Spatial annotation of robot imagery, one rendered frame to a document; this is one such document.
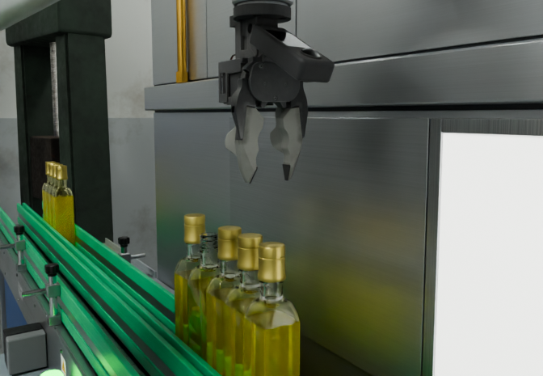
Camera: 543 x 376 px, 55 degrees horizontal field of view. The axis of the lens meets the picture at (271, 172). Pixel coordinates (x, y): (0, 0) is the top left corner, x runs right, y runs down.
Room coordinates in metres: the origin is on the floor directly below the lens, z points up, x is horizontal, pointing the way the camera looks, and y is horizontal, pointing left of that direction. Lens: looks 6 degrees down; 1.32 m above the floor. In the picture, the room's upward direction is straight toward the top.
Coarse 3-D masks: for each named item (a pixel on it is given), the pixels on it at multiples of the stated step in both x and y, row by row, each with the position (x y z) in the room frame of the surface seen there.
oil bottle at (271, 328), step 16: (256, 304) 0.64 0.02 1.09; (272, 304) 0.63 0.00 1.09; (288, 304) 0.64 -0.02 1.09; (256, 320) 0.62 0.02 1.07; (272, 320) 0.61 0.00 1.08; (288, 320) 0.63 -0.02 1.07; (256, 336) 0.62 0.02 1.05; (272, 336) 0.61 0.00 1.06; (288, 336) 0.63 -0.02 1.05; (256, 352) 0.62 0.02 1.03; (272, 352) 0.61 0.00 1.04; (288, 352) 0.63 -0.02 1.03; (256, 368) 0.62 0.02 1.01; (272, 368) 0.61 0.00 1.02; (288, 368) 0.63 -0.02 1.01
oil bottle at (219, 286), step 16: (208, 288) 0.74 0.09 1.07; (224, 288) 0.71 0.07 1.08; (208, 304) 0.74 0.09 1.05; (224, 304) 0.71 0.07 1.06; (208, 320) 0.74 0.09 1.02; (224, 320) 0.71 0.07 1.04; (208, 336) 0.74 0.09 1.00; (224, 336) 0.71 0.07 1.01; (208, 352) 0.74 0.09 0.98; (224, 352) 0.71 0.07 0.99; (224, 368) 0.71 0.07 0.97
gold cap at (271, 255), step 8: (264, 248) 0.63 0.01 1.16; (272, 248) 0.63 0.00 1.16; (280, 248) 0.63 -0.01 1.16; (264, 256) 0.63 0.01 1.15; (272, 256) 0.63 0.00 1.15; (280, 256) 0.63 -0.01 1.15; (264, 264) 0.63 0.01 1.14; (272, 264) 0.63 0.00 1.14; (280, 264) 0.63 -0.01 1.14; (264, 272) 0.63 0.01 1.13; (272, 272) 0.63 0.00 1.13; (280, 272) 0.63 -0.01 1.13; (264, 280) 0.63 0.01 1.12; (272, 280) 0.63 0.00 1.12; (280, 280) 0.63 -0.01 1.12
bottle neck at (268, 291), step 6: (264, 282) 0.63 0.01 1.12; (276, 282) 0.63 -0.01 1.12; (282, 282) 0.64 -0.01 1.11; (264, 288) 0.63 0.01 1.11; (270, 288) 0.63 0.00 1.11; (276, 288) 0.63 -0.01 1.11; (282, 288) 0.64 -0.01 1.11; (264, 294) 0.63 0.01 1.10; (270, 294) 0.63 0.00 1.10; (276, 294) 0.63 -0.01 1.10; (282, 294) 0.64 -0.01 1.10; (270, 300) 0.63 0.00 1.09; (276, 300) 0.63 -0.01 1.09
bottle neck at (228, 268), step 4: (220, 260) 0.74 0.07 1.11; (224, 260) 0.73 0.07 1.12; (228, 260) 0.73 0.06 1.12; (232, 260) 0.73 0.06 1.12; (236, 260) 0.73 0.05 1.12; (220, 264) 0.74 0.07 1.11; (224, 264) 0.73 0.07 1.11; (228, 264) 0.73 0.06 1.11; (232, 264) 0.73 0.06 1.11; (236, 264) 0.73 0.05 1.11; (220, 268) 0.74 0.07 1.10; (224, 268) 0.73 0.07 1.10; (228, 268) 0.73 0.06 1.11; (232, 268) 0.73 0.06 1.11; (236, 268) 0.73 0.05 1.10; (220, 272) 0.74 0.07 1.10; (224, 272) 0.73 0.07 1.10; (228, 272) 0.73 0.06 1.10; (232, 272) 0.73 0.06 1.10; (236, 272) 0.73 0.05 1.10; (224, 276) 0.73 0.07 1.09; (228, 276) 0.73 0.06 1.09; (232, 276) 0.73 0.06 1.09
